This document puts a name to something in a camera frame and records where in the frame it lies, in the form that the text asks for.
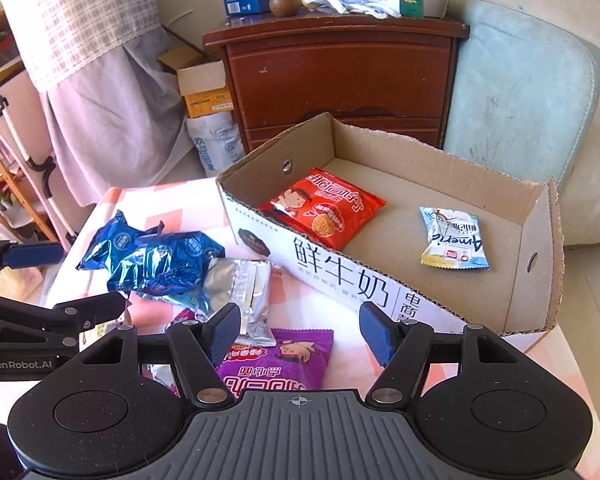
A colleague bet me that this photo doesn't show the silver foil snack pack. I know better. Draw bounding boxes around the silver foil snack pack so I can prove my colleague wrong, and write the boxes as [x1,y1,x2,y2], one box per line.
[198,258,276,348]

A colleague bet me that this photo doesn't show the blue foil snack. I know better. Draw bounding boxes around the blue foil snack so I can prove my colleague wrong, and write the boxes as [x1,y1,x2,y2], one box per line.
[76,210,164,271]
[107,231,225,296]

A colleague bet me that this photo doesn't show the purple snack pack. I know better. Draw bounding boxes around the purple snack pack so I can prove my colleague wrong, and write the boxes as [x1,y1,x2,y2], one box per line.
[211,313,334,398]

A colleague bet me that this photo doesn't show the blue white Amer snack pack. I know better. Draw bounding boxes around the blue white Amer snack pack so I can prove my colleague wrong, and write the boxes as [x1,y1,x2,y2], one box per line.
[419,207,490,270]

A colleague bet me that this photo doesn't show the red snack pack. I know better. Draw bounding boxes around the red snack pack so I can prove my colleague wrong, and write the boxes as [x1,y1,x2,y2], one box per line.
[259,167,387,250]

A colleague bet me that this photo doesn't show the wooden shelf rack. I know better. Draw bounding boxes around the wooden shelf rack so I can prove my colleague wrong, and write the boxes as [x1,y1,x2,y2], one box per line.
[0,154,54,242]

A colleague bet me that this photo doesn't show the cut milk carton box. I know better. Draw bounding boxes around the cut milk carton box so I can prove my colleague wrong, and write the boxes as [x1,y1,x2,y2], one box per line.
[216,114,564,335]

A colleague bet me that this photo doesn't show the white printed bag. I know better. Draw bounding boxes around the white printed bag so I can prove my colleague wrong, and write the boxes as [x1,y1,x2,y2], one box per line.
[185,112,246,178]

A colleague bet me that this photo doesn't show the checkered pink fabric cover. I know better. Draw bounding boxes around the checkered pink fabric cover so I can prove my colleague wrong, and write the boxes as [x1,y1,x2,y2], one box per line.
[2,0,194,206]

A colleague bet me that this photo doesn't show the open small cardboard box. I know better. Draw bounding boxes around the open small cardboard box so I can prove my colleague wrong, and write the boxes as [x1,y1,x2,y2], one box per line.
[158,46,234,118]

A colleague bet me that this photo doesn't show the dark wooden nightstand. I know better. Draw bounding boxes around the dark wooden nightstand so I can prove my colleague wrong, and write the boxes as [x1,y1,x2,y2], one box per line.
[202,11,469,152]

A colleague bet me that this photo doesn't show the light blue sofa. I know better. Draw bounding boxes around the light blue sofa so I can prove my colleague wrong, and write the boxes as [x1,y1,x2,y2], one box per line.
[443,0,600,246]

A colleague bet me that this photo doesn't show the white work gloves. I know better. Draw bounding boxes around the white work gloves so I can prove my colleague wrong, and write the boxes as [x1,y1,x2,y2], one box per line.
[301,0,401,20]

